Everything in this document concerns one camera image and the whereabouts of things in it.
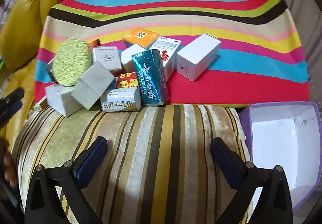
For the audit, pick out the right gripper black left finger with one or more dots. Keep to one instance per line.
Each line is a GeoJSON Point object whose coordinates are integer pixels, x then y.
{"type": "Point", "coordinates": [43, 204]}

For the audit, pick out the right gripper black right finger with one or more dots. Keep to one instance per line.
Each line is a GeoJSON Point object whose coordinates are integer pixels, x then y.
{"type": "Point", "coordinates": [274, 204]}

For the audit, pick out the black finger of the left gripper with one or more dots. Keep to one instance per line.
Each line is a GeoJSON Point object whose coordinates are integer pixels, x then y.
{"type": "Point", "coordinates": [9, 112]}
{"type": "Point", "coordinates": [12, 100]}

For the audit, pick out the black small box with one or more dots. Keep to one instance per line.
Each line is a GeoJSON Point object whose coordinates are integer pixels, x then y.
{"type": "Point", "coordinates": [50, 71]}

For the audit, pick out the green round sponge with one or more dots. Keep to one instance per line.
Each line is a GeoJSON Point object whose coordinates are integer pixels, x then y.
{"type": "Point", "coordinates": [72, 59]}

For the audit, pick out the grey white box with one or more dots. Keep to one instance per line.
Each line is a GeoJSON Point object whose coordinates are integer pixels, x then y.
{"type": "Point", "coordinates": [92, 84]}

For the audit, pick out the white box pink logo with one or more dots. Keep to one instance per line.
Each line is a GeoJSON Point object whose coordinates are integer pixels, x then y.
{"type": "Point", "coordinates": [108, 57]}

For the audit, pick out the red yellow blue box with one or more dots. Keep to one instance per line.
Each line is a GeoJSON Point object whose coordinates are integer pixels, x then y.
{"type": "Point", "coordinates": [125, 80]}

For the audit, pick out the teal foil box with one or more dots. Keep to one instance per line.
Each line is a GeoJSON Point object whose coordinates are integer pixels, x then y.
{"type": "Point", "coordinates": [150, 76]}

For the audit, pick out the orange tissue pack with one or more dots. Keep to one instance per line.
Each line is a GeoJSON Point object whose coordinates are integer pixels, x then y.
{"type": "Point", "coordinates": [140, 36]}

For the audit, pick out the white blue medicine box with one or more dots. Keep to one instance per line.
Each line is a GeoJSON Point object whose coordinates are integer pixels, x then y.
{"type": "Point", "coordinates": [168, 50]}

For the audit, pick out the large white box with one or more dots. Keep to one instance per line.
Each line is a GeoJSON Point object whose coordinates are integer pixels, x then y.
{"type": "Point", "coordinates": [193, 59]}

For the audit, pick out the white orange slim box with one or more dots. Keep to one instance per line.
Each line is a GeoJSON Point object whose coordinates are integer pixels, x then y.
{"type": "Point", "coordinates": [41, 104]}

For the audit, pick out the person left hand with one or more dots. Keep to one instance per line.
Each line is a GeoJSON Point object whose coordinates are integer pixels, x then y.
{"type": "Point", "coordinates": [9, 166]}

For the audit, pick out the yellow leather sofa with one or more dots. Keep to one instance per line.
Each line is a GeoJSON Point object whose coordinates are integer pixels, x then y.
{"type": "Point", "coordinates": [20, 39]}

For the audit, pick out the purple storage box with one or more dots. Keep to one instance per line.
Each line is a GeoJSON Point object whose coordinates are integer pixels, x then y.
{"type": "Point", "coordinates": [286, 134]}

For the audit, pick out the rainbow striped cloth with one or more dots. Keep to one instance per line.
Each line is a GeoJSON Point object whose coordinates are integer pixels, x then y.
{"type": "Point", "coordinates": [215, 90]}

